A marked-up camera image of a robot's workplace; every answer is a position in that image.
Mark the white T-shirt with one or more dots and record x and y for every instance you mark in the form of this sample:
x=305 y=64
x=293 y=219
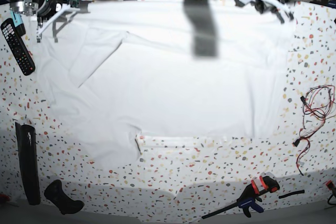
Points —
x=167 y=69

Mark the light blue box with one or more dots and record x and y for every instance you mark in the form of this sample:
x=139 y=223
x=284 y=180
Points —
x=18 y=23

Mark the orange clamp at table edge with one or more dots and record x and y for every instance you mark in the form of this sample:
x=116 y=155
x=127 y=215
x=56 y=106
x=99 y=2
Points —
x=330 y=185

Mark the short black rod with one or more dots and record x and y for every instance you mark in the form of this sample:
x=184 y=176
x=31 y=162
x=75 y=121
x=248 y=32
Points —
x=292 y=194

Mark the long black cylindrical case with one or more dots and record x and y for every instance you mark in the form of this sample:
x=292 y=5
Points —
x=26 y=142

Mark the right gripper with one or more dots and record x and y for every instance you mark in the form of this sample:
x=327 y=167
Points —
x=58 y=13

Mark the black and orange bar clamp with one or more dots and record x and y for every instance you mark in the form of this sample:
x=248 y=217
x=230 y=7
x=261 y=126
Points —
x=249 y=196

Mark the black TV remote control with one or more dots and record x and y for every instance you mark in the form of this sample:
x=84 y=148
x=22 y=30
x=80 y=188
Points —
x=17 y=47

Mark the black game controller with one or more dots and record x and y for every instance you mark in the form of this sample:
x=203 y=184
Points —
x=65 y=204

